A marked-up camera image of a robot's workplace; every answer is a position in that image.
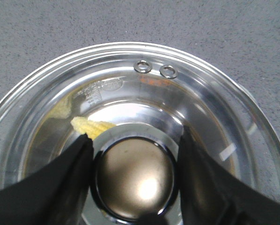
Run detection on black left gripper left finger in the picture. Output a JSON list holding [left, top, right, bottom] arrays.
[[0, 135, 94, 225]]

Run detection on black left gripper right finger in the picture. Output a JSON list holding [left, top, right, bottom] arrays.
[[177, 126, 280, 225]]

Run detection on yellow plastic corn cob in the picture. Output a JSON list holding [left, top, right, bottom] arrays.
[[70, 117, 116, 140]]

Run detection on glass pot lid steel knob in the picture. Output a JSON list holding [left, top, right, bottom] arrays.
[[0, 42, 280, 225]]

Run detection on pale green electric cooking pot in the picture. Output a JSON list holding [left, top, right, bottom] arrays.
[[0, 53, 260, 225]]

